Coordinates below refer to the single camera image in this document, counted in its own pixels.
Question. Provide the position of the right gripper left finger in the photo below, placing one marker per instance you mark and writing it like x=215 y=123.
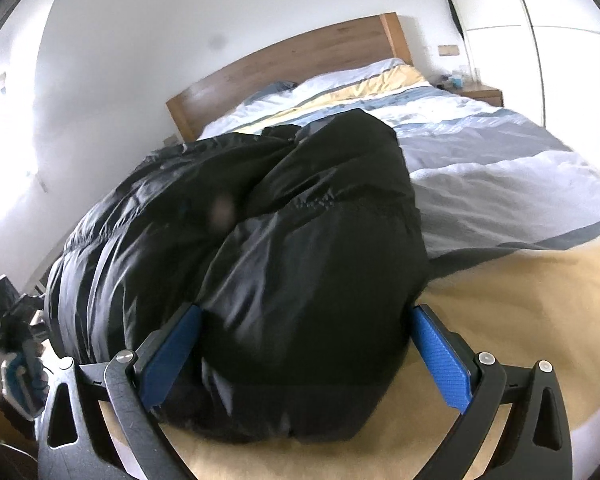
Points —
x=73 y=439

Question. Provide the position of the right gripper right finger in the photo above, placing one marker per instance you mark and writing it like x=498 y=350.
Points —
x=535 y=442

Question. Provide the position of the black puffer down coat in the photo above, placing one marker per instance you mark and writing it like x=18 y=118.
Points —
x=301 y=246

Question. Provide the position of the gloved left hand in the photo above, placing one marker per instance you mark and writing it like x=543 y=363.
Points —
x=25 y=381

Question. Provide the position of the striped blue yellow duvet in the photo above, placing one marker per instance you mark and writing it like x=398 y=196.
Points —
x=511 y=222

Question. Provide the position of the wooden nightstand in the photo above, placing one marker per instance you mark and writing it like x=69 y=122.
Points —
x=481 y=92

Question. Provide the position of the grey-blue pillow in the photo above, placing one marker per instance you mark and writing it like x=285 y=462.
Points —
x=273 y=88

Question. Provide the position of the white pillow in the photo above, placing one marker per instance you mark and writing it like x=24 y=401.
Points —
x=341 y=78

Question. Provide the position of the white wardrobe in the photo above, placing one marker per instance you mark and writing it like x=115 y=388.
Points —
x=544 y=56

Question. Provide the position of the wooden headboard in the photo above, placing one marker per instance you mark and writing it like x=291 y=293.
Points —
x=340 y=46

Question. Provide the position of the beige wall socket right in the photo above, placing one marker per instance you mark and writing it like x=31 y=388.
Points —
x=449 y=50

